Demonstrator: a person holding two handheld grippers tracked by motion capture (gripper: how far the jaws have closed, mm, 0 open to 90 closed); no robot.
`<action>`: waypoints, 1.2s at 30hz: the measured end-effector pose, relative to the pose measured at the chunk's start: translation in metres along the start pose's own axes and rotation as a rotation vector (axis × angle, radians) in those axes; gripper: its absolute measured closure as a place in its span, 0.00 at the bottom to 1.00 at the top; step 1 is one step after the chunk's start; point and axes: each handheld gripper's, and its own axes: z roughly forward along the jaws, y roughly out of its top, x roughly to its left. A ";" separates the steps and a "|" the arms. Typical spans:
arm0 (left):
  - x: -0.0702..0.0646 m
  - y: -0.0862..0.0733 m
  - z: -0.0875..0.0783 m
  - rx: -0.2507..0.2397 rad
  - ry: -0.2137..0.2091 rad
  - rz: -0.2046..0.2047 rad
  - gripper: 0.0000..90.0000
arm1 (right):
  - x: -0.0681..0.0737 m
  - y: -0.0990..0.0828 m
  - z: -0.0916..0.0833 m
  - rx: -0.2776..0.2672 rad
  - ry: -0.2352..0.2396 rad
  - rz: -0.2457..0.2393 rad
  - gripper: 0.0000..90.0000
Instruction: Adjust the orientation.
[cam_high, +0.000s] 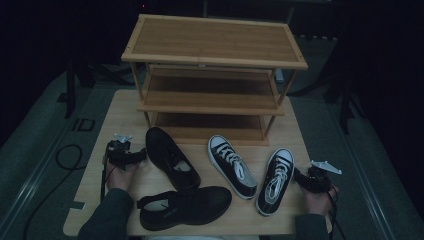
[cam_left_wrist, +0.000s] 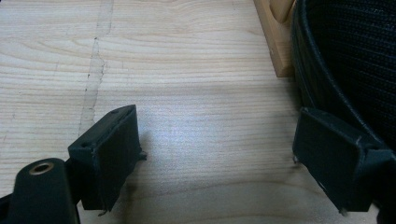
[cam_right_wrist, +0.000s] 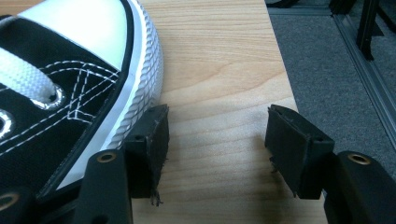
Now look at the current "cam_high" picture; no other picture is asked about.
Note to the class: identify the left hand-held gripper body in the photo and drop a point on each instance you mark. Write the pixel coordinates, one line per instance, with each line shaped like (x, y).
(125, 156)

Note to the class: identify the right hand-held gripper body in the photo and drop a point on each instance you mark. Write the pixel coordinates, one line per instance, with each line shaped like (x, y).
(318, 180)

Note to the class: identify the black and white sneaker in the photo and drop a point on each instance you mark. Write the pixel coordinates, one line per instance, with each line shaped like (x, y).
(226, 166)
(271, 200)

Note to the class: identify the black leather shoe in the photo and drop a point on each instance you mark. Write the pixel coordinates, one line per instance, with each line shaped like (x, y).
(166, 150)
(196, 203)

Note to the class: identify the wooden shoe rack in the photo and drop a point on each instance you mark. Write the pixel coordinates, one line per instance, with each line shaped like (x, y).
(213, 41)

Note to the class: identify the person's right hand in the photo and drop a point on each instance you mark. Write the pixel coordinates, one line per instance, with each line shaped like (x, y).
(318, 203)

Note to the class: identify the person's left hand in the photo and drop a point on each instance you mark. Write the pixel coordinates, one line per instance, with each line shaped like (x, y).
(121, 180)

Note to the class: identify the black metal stand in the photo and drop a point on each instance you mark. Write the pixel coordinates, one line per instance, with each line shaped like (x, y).
(346, 110)
(70, 96)

